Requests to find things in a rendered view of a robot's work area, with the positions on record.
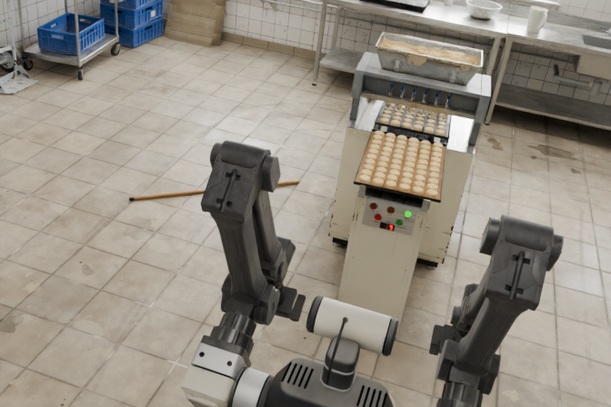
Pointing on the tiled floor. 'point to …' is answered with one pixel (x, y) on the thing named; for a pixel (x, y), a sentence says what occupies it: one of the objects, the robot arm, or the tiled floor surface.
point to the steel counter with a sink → (562, 31)
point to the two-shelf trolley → (67, 12)
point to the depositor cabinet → (446, 216)
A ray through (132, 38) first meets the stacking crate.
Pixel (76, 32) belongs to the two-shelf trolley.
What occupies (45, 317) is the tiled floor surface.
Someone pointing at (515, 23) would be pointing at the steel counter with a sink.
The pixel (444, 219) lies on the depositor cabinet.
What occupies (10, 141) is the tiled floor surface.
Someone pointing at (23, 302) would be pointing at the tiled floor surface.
